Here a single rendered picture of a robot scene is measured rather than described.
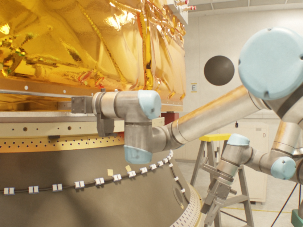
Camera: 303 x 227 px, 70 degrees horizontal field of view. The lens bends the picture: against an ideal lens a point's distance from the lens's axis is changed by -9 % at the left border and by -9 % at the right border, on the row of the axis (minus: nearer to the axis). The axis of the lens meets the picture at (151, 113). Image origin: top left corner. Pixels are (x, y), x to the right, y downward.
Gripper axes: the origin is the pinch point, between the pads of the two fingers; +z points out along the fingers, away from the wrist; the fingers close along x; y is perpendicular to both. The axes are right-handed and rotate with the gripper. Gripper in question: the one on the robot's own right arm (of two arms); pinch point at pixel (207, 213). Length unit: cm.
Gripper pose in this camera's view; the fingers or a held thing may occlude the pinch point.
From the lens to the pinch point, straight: 93.1
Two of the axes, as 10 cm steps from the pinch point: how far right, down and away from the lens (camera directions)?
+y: 9.1, 4.0, -1.4
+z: -4.1, 9.1, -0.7
